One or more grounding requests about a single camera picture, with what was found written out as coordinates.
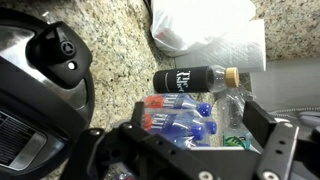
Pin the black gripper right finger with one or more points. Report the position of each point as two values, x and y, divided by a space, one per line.
276 150

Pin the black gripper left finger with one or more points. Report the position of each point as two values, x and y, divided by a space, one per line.
133 156

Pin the black rice cooker lid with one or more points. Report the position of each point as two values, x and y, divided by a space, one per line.
60 50

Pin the blue cap water bottle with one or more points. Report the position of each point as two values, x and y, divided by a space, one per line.
173 101
193 142
176 125

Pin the clear plastic bag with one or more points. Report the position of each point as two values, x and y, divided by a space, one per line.
233 106

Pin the black bottle with cork cap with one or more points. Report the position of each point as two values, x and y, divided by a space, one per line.
186 80

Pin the white paper towel roll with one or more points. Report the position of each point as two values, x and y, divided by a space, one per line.
233 53

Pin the white wall phone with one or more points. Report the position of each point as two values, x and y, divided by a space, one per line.
310 116

